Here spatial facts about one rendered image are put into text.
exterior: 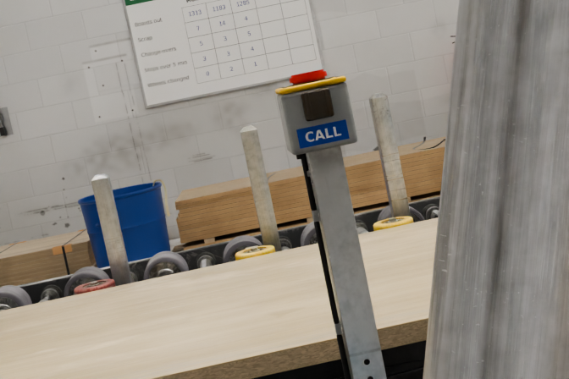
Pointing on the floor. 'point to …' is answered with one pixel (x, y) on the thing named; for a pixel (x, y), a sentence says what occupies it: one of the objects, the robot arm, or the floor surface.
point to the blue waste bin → (131, 222)
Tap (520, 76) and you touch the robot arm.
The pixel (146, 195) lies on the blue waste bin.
